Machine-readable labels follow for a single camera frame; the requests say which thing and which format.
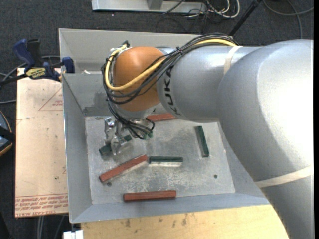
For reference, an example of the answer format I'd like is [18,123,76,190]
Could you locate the red-brown flat block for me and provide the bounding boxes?
[99,154,149,183]
[146,113,176,122]
[123,190,177,203]

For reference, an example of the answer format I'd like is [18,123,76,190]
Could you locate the dark green block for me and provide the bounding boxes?
[148,156,184,165]
[98,134,133,157]
[194,125,210,158]

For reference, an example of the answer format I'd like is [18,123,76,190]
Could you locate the brown cardboard board, red print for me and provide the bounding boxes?
[14,67,69,219]

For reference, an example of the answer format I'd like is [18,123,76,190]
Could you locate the grey metal bin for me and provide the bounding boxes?
[58,28,271,224]

